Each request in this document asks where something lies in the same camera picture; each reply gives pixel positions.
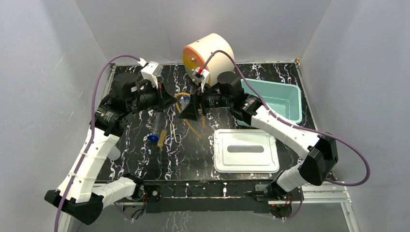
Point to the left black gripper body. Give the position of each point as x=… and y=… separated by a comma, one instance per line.
x=159, y=97

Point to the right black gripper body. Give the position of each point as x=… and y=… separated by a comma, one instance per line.
x=215, y=100

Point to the tan rubber tubing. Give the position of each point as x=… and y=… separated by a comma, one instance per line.
x=180, y=97

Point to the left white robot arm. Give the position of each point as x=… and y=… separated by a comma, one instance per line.
x=77, y=195

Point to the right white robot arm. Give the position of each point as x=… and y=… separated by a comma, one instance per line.
x=318, y=151

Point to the clear test tube rack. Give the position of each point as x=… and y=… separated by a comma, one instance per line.
x=185, y=104

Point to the metal crucible tongs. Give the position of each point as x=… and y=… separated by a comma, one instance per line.
x=173, y=136

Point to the clear graduated cylinder blue base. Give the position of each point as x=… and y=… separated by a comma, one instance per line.
x=154, y=136

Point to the round cream drawer cabinet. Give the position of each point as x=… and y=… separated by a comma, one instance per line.
x=197, y=53

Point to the white bin lid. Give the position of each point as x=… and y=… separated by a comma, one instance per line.
x=242, y=151

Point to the light blue plastic bin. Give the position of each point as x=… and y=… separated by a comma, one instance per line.
x=285, y=99

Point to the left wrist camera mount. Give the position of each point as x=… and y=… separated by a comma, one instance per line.
x=150, y=71

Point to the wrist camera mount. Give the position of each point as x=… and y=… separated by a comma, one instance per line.
x=150, y=71
x=200, y=76

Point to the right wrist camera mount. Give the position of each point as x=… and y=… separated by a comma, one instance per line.
x=200, y=76

